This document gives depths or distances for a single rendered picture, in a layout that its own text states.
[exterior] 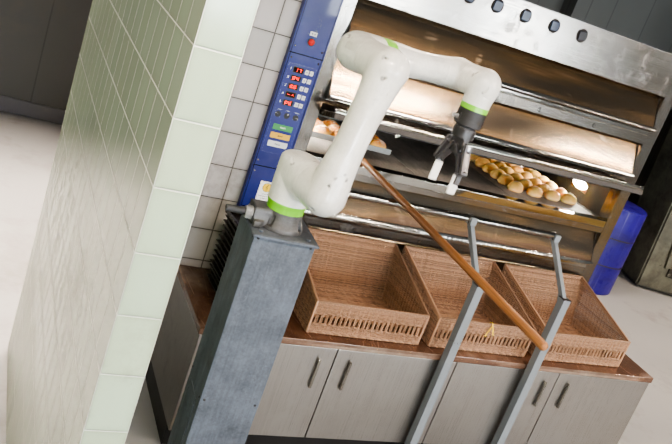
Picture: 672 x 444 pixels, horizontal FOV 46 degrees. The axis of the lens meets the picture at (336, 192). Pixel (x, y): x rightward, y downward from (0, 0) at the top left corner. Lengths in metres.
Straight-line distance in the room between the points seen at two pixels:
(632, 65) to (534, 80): 0.56
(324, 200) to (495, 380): 1.82
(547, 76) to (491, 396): 1.53
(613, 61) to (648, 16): 4.26
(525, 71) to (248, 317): 1.95
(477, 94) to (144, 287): 1.29
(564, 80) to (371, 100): 1.91
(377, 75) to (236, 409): 1.19
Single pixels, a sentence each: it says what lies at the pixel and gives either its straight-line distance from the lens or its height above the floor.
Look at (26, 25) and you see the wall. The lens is 6.71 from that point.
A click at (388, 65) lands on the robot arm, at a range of 2.24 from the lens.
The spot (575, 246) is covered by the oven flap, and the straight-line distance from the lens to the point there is 4.48.
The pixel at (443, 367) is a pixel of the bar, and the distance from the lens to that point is 3.58.
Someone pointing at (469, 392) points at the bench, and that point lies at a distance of 3.83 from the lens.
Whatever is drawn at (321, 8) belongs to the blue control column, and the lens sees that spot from 3.32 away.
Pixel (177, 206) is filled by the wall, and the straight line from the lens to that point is 1.68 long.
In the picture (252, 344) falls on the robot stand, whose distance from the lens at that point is 2.60.
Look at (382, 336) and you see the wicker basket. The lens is 3.48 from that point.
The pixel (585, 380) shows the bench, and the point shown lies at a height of 0.52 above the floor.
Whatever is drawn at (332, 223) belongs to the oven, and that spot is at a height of 0.88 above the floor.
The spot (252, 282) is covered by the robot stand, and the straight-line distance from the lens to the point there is 2.48.
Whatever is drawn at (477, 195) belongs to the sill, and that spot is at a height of 1.17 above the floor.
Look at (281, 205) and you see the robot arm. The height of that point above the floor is 1.29.
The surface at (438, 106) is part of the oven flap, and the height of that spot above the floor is 1.54.
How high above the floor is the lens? 2.07
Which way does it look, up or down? 16 degrees down
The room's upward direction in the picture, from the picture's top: 20 degrees clockwise
